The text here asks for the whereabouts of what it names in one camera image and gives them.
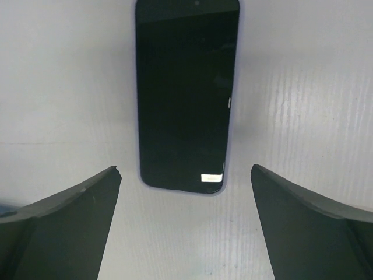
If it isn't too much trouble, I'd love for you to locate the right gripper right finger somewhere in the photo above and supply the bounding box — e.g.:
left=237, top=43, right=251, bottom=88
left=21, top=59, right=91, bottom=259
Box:
left=251, top=164, right=372, bottom=279

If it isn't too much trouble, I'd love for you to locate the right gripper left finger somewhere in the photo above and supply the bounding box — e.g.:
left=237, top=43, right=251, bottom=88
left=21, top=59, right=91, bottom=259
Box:
left=1, top=166, right=122, bottom=279

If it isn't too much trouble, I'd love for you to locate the phone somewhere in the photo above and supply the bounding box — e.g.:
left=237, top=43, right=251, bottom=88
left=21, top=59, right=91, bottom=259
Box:
left=135, top=1, right=240, bottom=195

